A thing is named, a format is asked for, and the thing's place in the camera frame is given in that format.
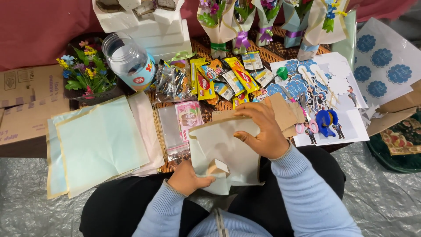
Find blue tape dispenser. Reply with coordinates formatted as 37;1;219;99
315;109;339;138

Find cream bouquet with blue ribbon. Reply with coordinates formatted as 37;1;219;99
297;0;350;62

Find pink handled scissors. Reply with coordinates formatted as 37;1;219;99
294;93;319;134

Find small bouquet with purple ribbon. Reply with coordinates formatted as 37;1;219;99
251;0;284;47

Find mint green paper roll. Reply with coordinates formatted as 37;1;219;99
330;9;358;72

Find green patterned rug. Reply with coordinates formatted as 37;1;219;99
365;108;421;174

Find person's right hand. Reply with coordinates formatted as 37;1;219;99
233;98;291;160

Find red cloth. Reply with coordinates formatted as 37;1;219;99
0;0;419;72

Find person's left hand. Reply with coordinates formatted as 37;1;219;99
167;160;216;197

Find blue bouquet with purple ribbon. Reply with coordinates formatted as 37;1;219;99
280;0;314;48

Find small cardboard-wrapped foam block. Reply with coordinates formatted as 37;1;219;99
207;159;231;175

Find pile of paper toppers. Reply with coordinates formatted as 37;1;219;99
265;59;333;113

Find pink banknotes in plastic sleeve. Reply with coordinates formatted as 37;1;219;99
175;101;205;142

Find flattened brown cardboard box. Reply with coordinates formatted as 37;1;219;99
0;64;70;145

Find brown cardboard pieces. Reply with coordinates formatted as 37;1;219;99
212;92;306;138

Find sticker sheet with blue circles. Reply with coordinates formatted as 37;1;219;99
353;17;421;106

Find light green ribbon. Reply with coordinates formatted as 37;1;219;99
165;51;198;65

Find brown paper sheets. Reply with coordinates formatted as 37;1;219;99
365;80;421;137

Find stack of pale pink paper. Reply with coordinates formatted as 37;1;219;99
126;91;165;177

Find bundle of bamboo skewers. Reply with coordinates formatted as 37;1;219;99
152;105;169;162

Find person's black trousers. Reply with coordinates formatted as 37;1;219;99
79;145;347;237

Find cream bouquet with purple ribbon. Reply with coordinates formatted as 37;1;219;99
232;0;256;55

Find cream wrapping paper sheet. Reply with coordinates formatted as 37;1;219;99
188;117;264;196

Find basket of artificial flowers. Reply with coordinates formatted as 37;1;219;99
56;37;120;106

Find clear plastic bags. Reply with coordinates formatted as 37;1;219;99
157;105;190;162

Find pile of snack packets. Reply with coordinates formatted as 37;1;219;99
189;51;277;110

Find brown batik cloth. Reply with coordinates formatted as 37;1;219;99
144;26;332;174

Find clear bag of candies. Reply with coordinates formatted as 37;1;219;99
153;59;195;103

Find white styrofoam blocks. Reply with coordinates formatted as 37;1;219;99
92;0;193;62

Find clear plastic jar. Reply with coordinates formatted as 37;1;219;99
101;32;157;92

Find white sheet with printed figures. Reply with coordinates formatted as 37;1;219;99
269;52;371;147

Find grey plastic floor sheet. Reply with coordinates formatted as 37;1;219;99
0;141;421;237

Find stack of pale blue paper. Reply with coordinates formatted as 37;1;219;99
46;95;150;200

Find cream bouquet with green ribbon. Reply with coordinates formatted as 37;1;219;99
197;0;238;59

